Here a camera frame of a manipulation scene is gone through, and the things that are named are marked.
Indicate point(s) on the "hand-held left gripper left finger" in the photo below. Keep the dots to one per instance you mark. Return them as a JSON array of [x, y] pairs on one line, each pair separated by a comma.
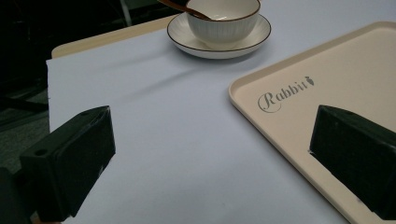
[[70, 161]]

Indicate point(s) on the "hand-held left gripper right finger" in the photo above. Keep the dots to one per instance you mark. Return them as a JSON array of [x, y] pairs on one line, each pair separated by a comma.
[[355, 146]]

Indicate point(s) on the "beige plastic tray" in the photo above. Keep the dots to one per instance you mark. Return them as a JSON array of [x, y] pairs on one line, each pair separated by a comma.
[[336, 77]]

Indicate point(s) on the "white saucer with brown rim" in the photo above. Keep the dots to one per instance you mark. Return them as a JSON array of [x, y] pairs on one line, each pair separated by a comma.
[[190, 39]]

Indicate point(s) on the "white ribbed bowl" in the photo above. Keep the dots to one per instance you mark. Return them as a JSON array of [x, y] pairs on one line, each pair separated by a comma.
[[222, 25]]

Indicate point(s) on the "brown wooden spoon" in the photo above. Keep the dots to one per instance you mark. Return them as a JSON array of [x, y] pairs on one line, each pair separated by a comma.
[[183, 7]]

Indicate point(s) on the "metal stand pole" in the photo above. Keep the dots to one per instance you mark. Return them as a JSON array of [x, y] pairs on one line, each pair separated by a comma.
[[125, 12]]

